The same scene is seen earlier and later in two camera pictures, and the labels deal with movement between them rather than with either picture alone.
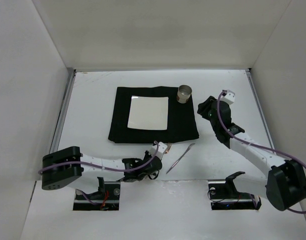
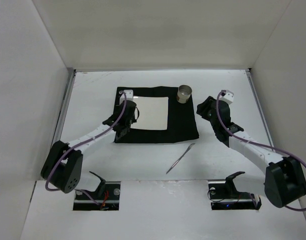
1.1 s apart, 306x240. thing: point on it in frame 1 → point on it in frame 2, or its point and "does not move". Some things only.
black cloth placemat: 181,120 does not move
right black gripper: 206,107 does not move
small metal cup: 184,93 does not move
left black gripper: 150,156 → 132,111
